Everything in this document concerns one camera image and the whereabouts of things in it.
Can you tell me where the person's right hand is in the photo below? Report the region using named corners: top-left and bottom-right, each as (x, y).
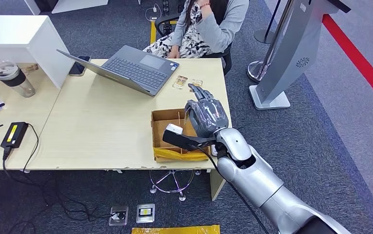
top-left (167, 45), bottom-right (181, 59)

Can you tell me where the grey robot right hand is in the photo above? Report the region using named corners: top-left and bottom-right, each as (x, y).
top-left (184, 83), bottom-right (230, 139)

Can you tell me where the person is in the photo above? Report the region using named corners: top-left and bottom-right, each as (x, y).
top-left (143, 0), bottom-right (250, 59)

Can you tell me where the narrow yellow floor tape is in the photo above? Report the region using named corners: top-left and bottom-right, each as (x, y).
top-left (150, 20), bottom-right (178, 46)

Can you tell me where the grey open laptop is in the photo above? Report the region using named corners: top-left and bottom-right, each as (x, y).
top-left (56, 44), bottom-right (180, 98)

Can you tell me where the yellow tape strip on box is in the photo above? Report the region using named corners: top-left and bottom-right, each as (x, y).
top-left (153, 147), bottom-right (210, 162)

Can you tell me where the cardboard divider box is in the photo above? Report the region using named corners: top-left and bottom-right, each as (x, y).
top-left (150, 109), bottom-right (211, 163)

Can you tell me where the beige desk leg panel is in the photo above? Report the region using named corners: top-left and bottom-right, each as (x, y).
top-left (209, 169), bottom-right (227, 202)

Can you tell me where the chrome stool base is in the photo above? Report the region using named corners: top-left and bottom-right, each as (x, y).
top-left (149, 169), bottom-right (203, 202)

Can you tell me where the dark smartphone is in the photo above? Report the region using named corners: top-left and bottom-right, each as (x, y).
top-left (69, 56), bottom-right (92, 77)

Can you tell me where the grey kiosk stand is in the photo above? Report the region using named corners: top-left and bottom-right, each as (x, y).
top-left (248, 0), bottom-right (352, 111)

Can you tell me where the floor socket yellow label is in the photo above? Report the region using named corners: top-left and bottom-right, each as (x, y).
top-left (135, 203), bottom-right (155, 224)

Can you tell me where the wide yellow floor tape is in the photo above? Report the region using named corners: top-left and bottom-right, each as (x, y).
top-left (131, 225), bottom-right (221, 234)

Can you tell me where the floor socket with plug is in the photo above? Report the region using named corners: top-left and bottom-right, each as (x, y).
top-left (108, 206), bottom-right (130, 227)

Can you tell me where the small tan packet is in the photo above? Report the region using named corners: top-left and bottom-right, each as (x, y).
top-left (21, 63), bottom-right (40, 76)

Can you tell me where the white desk partition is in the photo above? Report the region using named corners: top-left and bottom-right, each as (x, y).
top-left (0, 15), bottom-right (76, 90)

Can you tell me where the red floor tape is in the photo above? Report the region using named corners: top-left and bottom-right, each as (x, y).
top-left (322, 14), bottom-right (373, 114)

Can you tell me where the clear tumbler with black sleeve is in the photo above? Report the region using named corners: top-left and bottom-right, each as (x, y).
top-left (0, 60), bottom-right (37, 98)

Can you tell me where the black power adapter yellow label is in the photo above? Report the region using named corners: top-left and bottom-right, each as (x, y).
top-left (0, 121), bottom-right (29, 149)

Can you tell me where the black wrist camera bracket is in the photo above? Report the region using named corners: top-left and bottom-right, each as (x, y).
top-left (162, 123), bottom-right (218, 153)

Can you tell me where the white charger with cable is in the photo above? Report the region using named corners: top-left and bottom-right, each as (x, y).
top-left (145, 3), bottom-right (163, 22)

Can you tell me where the chrome stanchion post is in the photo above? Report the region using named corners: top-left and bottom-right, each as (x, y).
top-left (246, 0), bottom-right (295, 83)

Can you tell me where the black stanchion post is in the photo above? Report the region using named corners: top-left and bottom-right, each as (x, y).
top-left (253, 0), bottom-right (282, 45)

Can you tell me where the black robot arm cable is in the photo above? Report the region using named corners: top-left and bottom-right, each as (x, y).
top-left (202, 149), bottom-right (270, 234)

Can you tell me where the black adapter power cable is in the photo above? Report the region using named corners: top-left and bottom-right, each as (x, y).
top-left (1, 122), bottom-right (117, 234)

